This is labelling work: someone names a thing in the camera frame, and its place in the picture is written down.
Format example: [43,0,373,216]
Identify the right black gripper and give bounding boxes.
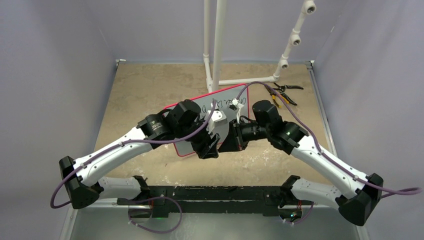
[219,117,271,152]

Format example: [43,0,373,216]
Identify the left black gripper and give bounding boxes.
[176,116,220,158]

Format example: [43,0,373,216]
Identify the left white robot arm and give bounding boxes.
[50,99,220,209]

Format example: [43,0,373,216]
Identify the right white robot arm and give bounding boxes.
[218,100,384,226]

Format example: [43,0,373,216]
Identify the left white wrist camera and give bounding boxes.
[206,110,229,134]

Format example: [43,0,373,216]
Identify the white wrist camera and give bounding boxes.
[206,110,229,134]
[228,98,244,124]

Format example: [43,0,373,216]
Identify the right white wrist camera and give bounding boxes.
[228,98,244,124]

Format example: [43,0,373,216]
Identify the yellow-handled pliers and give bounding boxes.
[265,82,290,108]

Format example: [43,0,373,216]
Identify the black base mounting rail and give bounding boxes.
[117,185,311,222]

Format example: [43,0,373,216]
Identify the black-handled pliers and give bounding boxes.
[272,82,305,107]

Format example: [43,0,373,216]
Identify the white PVC pipe frame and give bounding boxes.
[202,0,317,93]

